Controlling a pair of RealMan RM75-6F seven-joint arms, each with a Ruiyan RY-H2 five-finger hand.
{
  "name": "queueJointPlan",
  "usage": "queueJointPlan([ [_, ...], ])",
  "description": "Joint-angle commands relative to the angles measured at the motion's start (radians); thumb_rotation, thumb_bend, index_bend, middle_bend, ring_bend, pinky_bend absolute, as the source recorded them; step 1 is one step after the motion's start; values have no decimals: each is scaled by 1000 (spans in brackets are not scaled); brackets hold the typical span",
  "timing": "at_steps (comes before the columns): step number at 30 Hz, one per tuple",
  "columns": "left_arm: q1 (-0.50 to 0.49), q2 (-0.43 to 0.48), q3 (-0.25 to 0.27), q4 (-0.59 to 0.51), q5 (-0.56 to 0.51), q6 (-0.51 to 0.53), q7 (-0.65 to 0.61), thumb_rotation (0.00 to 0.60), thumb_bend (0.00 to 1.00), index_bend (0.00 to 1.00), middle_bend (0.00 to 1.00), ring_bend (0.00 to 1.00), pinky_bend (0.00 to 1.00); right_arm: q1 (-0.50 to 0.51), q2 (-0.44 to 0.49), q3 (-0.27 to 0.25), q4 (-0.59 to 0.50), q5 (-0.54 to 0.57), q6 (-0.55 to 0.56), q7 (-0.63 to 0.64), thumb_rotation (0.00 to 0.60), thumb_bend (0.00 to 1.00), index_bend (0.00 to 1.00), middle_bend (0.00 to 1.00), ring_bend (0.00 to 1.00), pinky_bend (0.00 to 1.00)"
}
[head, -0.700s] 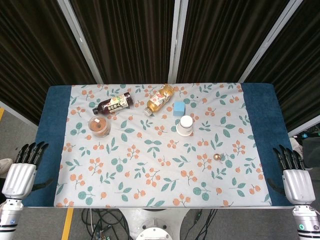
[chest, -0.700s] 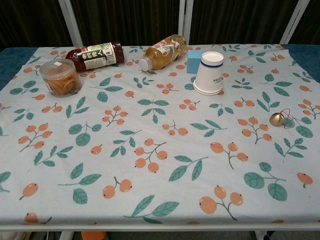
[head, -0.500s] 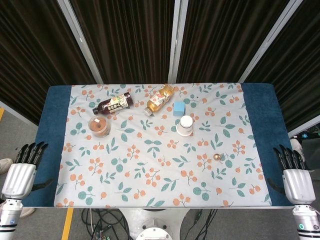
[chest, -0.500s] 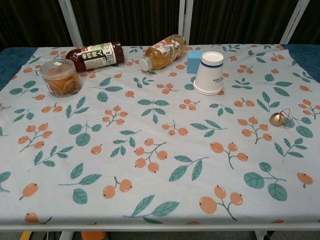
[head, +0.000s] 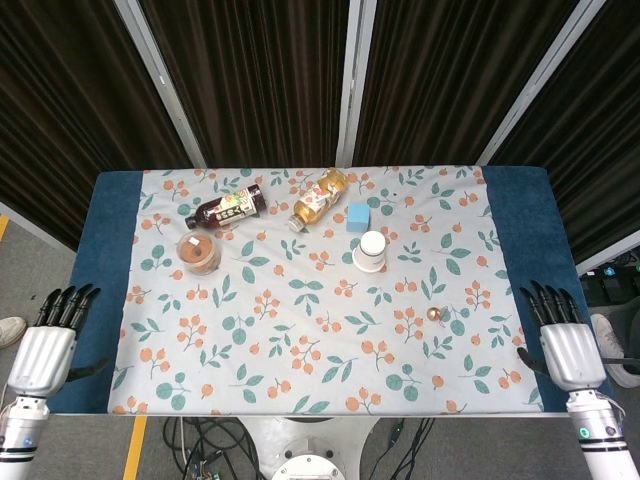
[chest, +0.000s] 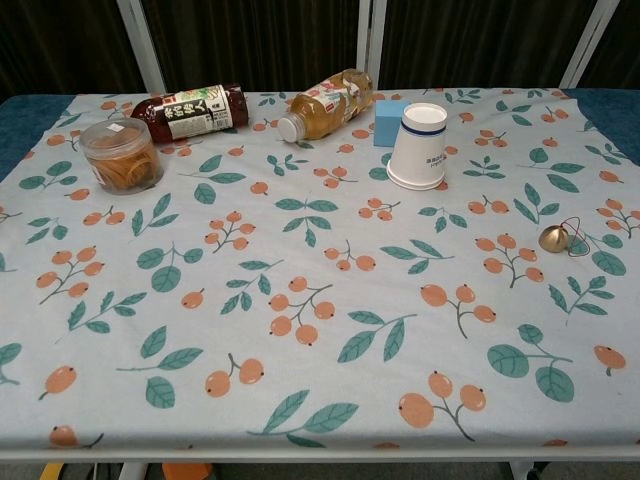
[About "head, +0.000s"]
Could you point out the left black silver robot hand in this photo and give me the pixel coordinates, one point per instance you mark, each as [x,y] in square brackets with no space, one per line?
[42,355]

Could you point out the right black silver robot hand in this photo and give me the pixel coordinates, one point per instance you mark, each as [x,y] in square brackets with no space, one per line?
[572,352]

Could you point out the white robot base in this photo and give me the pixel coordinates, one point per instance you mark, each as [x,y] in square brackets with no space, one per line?
[305,442]

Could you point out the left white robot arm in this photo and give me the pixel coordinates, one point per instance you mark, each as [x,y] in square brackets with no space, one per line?
[17,440]

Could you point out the white sneaker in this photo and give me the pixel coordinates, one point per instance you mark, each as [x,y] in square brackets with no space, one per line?
[10,331]
[612,350]

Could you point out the black equipment with cyan lights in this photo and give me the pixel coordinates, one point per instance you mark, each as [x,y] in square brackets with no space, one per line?
[612,285]

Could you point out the dark blue table mat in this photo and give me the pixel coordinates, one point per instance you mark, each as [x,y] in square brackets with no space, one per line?
[102,250]

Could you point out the clear jar of rubber bands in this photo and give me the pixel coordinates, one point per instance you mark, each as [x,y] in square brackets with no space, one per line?
[199,252]

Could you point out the dark brown curtain panel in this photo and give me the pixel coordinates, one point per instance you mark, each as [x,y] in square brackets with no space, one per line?
[250,75]
[600,150]
[440,75]
[65,110]

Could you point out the white paper cup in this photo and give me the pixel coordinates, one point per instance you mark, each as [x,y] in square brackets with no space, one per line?
[371,250]

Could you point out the dark red tea bottle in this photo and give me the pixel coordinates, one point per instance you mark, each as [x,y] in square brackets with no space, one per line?
[230,207]

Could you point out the light blue foam cube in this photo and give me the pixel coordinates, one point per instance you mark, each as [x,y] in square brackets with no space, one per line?
[358,217]

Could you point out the floral printed tablecloth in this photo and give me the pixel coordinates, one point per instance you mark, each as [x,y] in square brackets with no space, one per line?
[310,320]

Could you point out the amber tea bottle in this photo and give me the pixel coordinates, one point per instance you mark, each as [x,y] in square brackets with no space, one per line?
[317,200]

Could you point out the white partition bottom rail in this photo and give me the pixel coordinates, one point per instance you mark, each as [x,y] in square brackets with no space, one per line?
[35,225]
[607,257]

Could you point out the white partition post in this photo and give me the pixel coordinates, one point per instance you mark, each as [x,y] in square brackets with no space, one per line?
[160,85]
[535,82]
[355,80]

